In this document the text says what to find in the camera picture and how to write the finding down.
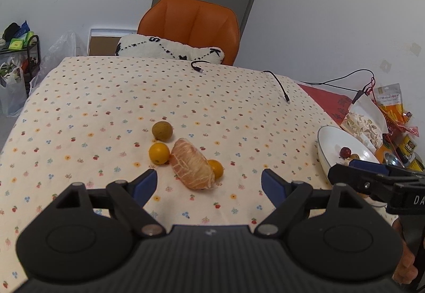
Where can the floral print tablecloth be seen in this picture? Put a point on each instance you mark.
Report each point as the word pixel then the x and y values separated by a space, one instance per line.
pixel 99 97

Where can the brown round fruit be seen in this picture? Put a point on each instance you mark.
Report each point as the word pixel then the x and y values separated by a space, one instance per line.
pixel 162 131
pixel 355 157

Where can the clear plastic bag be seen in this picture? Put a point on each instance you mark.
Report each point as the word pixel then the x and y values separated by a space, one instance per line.
pixel 61 47

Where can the orange leather chair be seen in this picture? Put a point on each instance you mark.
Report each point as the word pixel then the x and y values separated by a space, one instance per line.
pixel 189 20

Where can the red plastic basket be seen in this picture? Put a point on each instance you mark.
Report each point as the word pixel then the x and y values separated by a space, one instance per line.
pixel 398 128

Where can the white framed board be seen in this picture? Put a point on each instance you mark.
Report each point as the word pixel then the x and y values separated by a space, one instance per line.
pixel 103 44

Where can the red cloth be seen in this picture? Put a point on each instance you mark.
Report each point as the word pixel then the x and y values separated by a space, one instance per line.
pixel 327 100

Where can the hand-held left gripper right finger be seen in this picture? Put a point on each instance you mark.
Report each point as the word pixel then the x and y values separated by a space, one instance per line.
pixel 272 185

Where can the clear bag of nuts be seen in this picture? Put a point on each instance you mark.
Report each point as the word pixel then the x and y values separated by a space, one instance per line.
pixel 363 125

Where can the small orange citrus fruit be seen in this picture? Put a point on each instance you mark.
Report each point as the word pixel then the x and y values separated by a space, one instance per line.
pixel 217 169
pixel 159 153

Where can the white ceramic bowl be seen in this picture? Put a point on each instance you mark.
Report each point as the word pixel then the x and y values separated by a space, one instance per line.
pixel 332 153

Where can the yellow can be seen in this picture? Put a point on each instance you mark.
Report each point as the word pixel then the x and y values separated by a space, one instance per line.
pixel 410 148

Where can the white cushion with black print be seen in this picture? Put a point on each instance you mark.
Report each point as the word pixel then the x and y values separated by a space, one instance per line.
pixel 149 47

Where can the person's right hand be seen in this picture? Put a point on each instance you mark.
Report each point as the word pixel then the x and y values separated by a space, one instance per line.
pixel 405 266

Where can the peeled pomelo segment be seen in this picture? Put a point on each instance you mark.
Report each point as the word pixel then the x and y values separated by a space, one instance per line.
pixel 192 163

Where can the orange snack packet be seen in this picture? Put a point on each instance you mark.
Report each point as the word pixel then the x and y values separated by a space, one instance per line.
pixel 391 100

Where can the stainless steel bowl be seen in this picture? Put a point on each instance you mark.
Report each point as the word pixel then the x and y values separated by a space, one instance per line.
pixel 393 160

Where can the black charger plug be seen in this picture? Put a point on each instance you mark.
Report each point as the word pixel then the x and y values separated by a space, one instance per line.
pixel 358 96

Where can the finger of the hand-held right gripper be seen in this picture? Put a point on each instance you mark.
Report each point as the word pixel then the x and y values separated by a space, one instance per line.
pixel 368 163
pixel 362 181

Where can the black hat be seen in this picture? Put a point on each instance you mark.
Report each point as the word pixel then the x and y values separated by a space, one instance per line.
pixel 10 31

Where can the green packet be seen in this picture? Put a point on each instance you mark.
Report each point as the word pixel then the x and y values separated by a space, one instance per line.
pixel 20 42

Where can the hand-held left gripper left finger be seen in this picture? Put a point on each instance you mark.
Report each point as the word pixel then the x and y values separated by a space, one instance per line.
pixel 144 185

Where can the small red fruit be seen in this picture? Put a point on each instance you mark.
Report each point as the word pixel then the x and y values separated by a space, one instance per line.
pixel 345 152

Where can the blue packet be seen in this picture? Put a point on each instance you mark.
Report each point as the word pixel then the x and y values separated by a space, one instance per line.
pixel 25 27

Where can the black metal shoe rack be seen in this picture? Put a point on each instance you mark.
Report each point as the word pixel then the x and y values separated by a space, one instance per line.
pixel 33 57

